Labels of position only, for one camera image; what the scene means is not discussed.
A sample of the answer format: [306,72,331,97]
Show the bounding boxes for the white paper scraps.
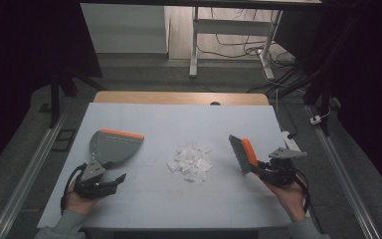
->
[165,143,215,184]

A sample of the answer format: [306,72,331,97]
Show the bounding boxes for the white table mat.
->
[36,102,295,231]

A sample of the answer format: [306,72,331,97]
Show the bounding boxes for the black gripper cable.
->
[60,162,89,214]
[292,168,326,239]

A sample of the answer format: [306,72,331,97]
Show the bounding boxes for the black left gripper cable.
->
[60,162,89,214]

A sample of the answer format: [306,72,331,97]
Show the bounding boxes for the person's right hand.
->
[265,178,308,223]

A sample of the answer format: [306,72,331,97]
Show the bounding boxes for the white panel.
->
[80,3,169,55]

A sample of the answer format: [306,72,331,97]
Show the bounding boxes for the aluminium rail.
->
[0,112,70,239]
[305,105,382,239]

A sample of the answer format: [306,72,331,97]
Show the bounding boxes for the tangle of floor cables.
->
[197,7,312,98]

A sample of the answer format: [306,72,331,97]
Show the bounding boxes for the white desk frame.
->
[188,5,284,81]

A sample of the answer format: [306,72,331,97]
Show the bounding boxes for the orange hand brush grey bristles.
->
[228,133,261,175]

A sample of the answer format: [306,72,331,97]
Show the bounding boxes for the white power strip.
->
[281,130,303,158]

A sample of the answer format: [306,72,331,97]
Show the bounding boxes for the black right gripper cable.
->
[292,168,326,239]

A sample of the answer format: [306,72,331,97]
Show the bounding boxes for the dark curtain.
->
[0,0,103,182]
[273,0,382,193]

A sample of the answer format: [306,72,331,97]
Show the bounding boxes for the wooden table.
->
[93,91,271,107]

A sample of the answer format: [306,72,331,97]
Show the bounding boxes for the person's left hand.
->
[64,179,101,217]

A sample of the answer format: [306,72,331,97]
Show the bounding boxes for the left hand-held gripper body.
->
[73,158,119,201]

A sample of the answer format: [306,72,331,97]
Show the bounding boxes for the grey dustpan with orange edge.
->
[88,128,146,169]

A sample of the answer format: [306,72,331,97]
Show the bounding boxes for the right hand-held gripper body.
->
[259,146,308,188]

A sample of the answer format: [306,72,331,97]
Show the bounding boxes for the black metal stand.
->
[47,64,107,129]
[302,74,334,137]

